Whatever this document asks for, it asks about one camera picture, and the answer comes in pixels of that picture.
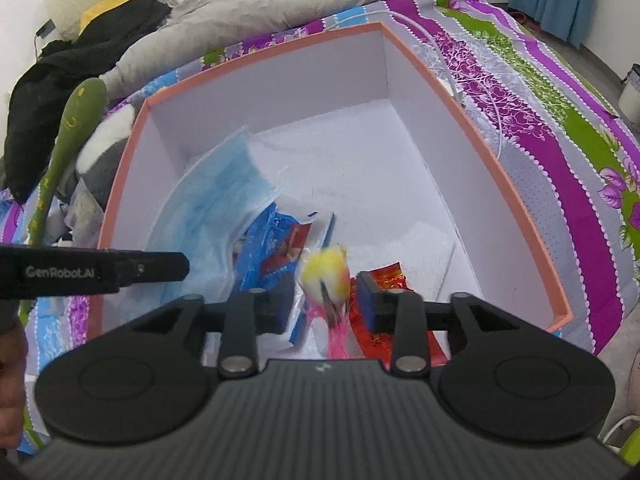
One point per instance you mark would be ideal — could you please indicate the grey white penguin plush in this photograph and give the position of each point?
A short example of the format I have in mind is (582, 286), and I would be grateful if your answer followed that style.
(105, 140)

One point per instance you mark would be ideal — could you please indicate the black clothes pile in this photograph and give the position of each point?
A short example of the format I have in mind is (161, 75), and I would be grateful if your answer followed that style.
(60, 75)

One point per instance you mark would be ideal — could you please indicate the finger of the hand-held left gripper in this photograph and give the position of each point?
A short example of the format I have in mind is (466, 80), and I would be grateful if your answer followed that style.
(160, 266)

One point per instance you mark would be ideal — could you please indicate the blue plastic snack packet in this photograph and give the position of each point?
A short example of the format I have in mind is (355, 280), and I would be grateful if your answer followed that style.
(272, 245)

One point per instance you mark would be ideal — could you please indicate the colourful patterned bed sheet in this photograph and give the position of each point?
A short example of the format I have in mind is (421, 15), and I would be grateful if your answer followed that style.
(550, 160)

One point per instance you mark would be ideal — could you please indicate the person's left hand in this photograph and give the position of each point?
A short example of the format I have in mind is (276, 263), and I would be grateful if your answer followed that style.
(11, 380)

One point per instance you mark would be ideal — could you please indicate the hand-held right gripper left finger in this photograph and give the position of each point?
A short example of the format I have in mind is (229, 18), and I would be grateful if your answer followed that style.
(281, 305)

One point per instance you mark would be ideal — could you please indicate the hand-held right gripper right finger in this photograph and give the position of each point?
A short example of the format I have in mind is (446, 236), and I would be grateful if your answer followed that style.
(367, 305)

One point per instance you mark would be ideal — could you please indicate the green plush toy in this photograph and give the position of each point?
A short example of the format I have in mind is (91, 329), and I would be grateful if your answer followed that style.
(75, 115)

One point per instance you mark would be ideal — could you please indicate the orange-rimmed white storage box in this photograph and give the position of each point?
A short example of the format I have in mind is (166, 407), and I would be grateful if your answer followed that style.
(350, 160)

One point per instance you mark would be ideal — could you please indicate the blue face mask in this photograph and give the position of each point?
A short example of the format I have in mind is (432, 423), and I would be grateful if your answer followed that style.
(215, 195)

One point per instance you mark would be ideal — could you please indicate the red foil candy wrapper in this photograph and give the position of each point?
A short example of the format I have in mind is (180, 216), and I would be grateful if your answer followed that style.
(392, 276)

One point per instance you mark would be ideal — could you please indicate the grey printed plastic packet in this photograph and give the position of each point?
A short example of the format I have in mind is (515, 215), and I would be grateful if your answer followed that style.
(82, 210)

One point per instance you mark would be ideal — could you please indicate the yellow pink feather toy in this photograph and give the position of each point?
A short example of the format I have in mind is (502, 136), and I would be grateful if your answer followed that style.
(325, 270)

